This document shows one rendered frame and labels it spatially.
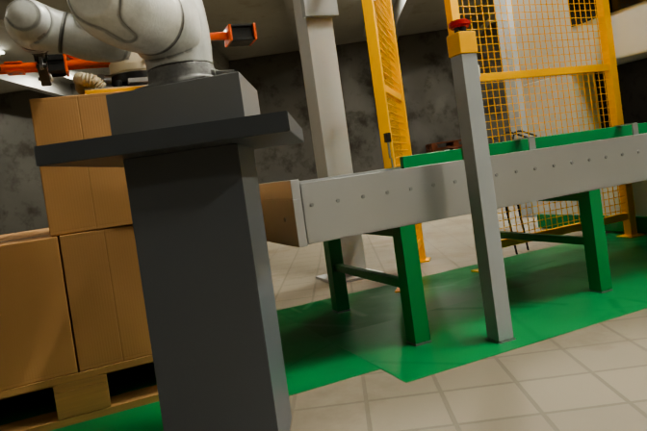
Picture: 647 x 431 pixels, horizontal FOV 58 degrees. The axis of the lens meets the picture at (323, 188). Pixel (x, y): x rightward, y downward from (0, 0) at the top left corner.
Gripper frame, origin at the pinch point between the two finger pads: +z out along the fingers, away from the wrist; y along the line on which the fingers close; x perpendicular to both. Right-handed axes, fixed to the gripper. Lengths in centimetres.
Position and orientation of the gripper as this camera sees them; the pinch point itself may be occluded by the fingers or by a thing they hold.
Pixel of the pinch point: (43, 56)
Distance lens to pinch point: 194.7
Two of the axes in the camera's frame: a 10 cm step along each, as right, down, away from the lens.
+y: 1.4, 9.9, 0.3
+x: 9.3, -1.4, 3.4
